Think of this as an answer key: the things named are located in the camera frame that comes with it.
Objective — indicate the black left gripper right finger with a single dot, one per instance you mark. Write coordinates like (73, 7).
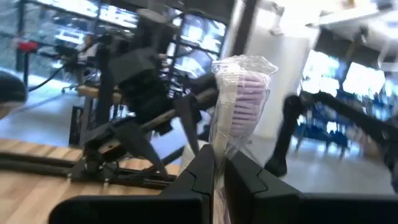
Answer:
(280, 208)

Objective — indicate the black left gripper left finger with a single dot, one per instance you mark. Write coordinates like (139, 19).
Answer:
(140, 210)

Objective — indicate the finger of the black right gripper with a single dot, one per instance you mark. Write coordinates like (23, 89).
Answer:
(189, 118)
(140, 143)

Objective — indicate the purple toothbrush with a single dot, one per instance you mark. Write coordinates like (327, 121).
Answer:
(245, 99)

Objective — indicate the wooden side table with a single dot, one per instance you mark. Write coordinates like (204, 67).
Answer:
(90, 91)

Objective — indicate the person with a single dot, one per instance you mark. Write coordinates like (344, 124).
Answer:
(12, 90)
(88, 49)

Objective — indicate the black pillar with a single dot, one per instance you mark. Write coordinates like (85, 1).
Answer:
(245, 25)

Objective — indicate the black bent stand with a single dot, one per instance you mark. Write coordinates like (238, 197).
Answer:
(342, 112)

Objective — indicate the red topped stanchion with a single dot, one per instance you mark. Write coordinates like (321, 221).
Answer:
(28, 46)

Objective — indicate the black table frame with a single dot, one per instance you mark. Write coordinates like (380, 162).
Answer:
(37, 161)

